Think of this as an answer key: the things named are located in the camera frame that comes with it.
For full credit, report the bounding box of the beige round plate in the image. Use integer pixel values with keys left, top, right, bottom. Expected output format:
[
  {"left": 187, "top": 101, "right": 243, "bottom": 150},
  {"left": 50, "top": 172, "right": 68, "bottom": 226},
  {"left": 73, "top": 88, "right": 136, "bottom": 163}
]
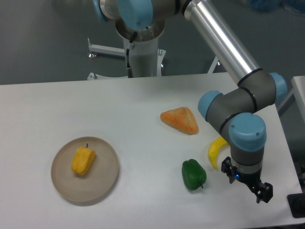
[{"left": 51, "top": 137, "right": 119, "bottom": 206}]

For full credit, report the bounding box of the yellow bell pepper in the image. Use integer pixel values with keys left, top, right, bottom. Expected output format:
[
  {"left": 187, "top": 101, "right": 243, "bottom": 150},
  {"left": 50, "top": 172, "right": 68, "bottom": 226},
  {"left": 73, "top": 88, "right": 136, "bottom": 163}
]
[{"left": 71, "top": 146, "right": 96, "bottom": 176}]

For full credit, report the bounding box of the orange triangular bread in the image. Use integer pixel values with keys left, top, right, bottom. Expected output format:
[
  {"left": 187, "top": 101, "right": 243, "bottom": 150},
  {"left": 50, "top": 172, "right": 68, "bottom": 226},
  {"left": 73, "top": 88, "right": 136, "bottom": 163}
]
[{"left": 160, "top": 107, "right": 199, "bottom": 135}]

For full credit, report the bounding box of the yellow chili pepper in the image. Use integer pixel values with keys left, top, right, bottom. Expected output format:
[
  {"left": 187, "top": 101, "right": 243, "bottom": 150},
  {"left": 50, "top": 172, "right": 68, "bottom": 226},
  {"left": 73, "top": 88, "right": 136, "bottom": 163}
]
[{"left": 208, "top": 137, "right": 228, "bottom": 169}]

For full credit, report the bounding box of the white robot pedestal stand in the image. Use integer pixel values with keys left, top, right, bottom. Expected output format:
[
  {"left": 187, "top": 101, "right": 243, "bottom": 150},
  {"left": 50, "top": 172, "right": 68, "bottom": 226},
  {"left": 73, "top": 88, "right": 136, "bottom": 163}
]
[{"left": 88, "top": 17, "right": 225, "bottom": 78}]

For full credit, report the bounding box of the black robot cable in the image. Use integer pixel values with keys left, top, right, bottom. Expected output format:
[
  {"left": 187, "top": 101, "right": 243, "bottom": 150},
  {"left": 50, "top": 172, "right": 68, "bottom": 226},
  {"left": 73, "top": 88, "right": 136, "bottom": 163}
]
[{"left": 125, "top": 31, "right": 138, "bottom": 78}]

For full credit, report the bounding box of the blue plastic bag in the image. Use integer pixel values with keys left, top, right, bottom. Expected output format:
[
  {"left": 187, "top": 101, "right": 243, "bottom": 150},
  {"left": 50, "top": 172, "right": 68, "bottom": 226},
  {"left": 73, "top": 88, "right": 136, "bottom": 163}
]
[{"left": 245, "top": 0, "right": 305, "bottom": 17}]

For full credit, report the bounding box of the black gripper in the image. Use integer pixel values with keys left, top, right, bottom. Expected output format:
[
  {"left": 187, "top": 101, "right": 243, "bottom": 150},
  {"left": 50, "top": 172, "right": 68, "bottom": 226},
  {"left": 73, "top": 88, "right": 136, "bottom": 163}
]
[{"left": 221, "top": 156, "right": 273, "bottom": 203}]

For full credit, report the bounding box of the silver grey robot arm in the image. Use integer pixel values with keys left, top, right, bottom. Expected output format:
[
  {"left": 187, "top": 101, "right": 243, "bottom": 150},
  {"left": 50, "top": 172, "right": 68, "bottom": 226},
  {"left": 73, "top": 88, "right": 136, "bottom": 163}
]
[{"left": 93, "top": 0, "right": 287, "bottom": 202}]

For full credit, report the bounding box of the green bell pepper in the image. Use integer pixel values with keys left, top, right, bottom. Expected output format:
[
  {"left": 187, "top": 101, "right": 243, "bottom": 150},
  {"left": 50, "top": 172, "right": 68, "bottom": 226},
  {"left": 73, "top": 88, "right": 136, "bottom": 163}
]
[{"left": 182, "top": 159, "right": 207, "bottom": 191}]

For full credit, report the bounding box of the white side table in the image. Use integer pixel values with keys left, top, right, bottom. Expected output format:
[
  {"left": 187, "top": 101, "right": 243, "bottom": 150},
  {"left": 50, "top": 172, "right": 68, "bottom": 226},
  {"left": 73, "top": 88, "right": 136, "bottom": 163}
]
[{"left": 277, "top": 76, "right": 305, "bottom": 120}]

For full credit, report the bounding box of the black device at table edge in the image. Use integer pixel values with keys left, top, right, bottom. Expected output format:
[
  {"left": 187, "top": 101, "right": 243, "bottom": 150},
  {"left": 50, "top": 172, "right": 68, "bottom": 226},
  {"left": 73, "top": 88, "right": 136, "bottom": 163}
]
[{"left": 287, "top": 193, "right": 305, "bottom": 219}]

